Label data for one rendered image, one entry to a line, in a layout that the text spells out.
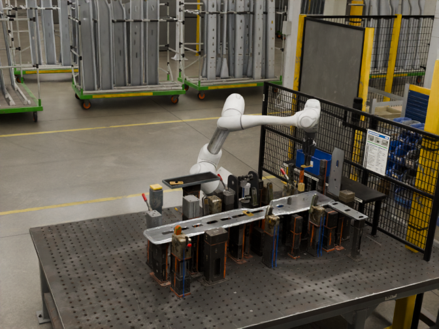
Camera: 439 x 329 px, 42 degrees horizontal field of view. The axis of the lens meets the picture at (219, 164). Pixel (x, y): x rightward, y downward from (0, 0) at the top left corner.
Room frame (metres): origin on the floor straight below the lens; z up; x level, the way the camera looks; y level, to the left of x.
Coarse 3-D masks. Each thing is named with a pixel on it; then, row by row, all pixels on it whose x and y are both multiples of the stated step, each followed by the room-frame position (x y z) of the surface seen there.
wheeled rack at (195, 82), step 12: (180, 12) 11.50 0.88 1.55; (192, 12) 10.95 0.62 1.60; (204, 12) 11.08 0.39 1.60; (216, 12) 11.20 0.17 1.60; (228, 12) 11.32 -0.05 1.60; (240, 12) 11.30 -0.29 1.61; (252, 12) 11.47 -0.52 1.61; (264, 12) 11.65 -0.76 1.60; (276, 12) 11.81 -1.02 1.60; (180, 24) 11.50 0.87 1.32; (180, 36) 11.51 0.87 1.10; (180, 48) 11.51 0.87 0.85; (276, 48) 11.74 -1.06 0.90; (180, 60) 11.50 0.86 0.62; (180, 72) 11.50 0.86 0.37; (192, 84) 10.90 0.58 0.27; (204, 84) 10.82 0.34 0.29; (216, 84) 10.92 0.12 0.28; (228, 84) 11.00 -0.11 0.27; (240, 84) 11.08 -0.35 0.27; (252, 84) 11.21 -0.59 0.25; (204, 96) 10.82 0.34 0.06
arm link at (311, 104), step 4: (308, 100) 3.62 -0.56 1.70; (312, 100) 3.61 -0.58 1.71; (316, 100) 3.62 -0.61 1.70; (308, 104) 3.59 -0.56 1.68; (312, 104) 3.58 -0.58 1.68; (316, 104) 3.58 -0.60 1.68; (304, 108) 3.60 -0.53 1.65; (308, 108) 3.56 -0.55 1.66; (312, 108) 3.56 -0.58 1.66; (316, 108) 3.57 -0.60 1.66; (320, 108) 3.61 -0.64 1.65
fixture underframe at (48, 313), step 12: (420, 288) 3.17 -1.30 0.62; (432, 288) 3.22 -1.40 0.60; (48, 300) 3.46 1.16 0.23; (372, 300) 3.00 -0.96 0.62; (384, 300) 3.05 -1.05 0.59; (36, 312) 3.63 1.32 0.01; (48, 312) 3.37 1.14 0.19; (336, 312) 2.89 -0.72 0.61; (348, 312) 2.96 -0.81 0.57; (360, 312) 2.97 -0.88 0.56; (60, 324) 3.19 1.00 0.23; (288, 324) 2.74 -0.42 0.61; (300, 324) 2.78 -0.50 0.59; (312, 324) 3.35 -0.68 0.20; (324, 324) 3.30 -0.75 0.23; (348, 324) 3.01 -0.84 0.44; (360, 324) 2.97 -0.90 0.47; (432, 324) 3.39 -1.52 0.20
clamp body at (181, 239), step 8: (176, 240) 2.87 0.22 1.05; (184, 240) 2.85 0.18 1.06; (176, 248) 2.87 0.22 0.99; (184, 248) 2.84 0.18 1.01; (176, 256) 2.87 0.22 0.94; (184, 256) 2.84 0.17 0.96; (176, 264) 2.88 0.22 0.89; (184, 264) 2.86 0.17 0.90; (176, 272) 2.88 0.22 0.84; (184, 272) 2.86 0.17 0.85; (176, 280) 2.86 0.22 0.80; (184, 280) 2.85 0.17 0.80; (176, 288) 2.86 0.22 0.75; (184, 288) 2.85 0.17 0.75; (176, 296) 2.84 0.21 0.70
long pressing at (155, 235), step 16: (240, 208) 3.44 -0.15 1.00; (256, 208) 3.45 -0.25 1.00; (288, 208) 3.48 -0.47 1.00; (304, 208) 3.49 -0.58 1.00; (176, 224) 3.17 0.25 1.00; (192, 224) 3.18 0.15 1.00; (208, 224) 3.19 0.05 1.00; (224, 224) 3.20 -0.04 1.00; (240, 224) 3.23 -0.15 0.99; (160, 240) 2.95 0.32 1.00
